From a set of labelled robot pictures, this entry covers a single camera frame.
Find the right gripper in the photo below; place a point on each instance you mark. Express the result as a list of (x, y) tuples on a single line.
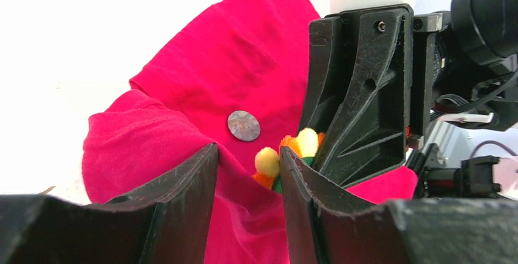
[(408, 72)]

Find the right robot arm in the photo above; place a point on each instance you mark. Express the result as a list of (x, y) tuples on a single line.
[(489, 19)]

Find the red t-shirt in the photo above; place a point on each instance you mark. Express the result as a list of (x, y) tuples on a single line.
[(249, 55)]

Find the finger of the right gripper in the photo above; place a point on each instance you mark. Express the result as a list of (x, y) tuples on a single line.
[(332, 47)]

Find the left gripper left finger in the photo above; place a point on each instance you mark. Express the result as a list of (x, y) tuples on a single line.
[(163, 221)]

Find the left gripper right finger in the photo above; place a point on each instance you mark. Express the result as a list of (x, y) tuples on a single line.
[(327, 224)]

